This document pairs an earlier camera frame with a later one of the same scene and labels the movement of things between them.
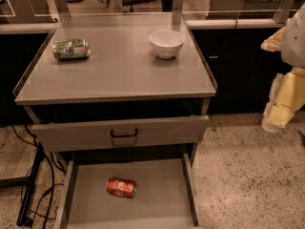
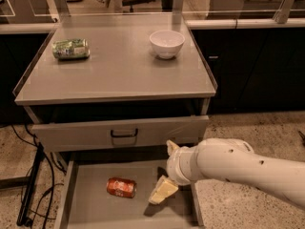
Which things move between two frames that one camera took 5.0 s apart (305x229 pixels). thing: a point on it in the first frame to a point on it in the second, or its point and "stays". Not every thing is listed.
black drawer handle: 124,135 stays
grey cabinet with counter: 116,82 stays
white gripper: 294,43 to 173,166
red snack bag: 121,186 stays
